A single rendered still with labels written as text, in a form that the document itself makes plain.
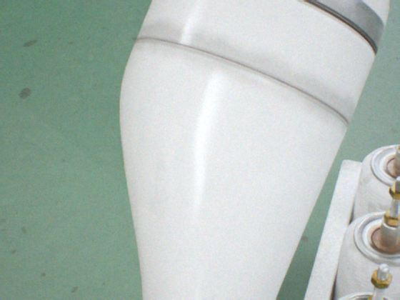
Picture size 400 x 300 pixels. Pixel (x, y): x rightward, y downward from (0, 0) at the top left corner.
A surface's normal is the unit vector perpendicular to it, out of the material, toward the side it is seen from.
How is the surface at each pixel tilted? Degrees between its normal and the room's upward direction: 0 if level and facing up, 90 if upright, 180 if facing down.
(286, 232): 81
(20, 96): 0
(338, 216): 0
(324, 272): 0
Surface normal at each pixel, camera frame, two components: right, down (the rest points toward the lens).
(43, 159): -0.01, -0.74
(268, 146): 0.31, 0.10
